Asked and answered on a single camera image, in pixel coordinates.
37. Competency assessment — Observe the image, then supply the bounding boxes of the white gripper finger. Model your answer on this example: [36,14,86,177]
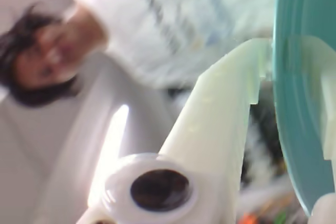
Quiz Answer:
[287,36,336,224]
[77,37,274,224]

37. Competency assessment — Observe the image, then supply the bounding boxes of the googly eye sticker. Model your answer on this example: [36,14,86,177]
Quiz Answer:
[103,154,197,218]

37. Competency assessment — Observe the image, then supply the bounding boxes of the teal blue plate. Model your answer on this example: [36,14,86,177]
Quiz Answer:
[272,0,336,218]

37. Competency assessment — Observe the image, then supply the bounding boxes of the person in printed white shirt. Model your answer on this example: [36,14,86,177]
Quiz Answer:
[0,0,279,109]

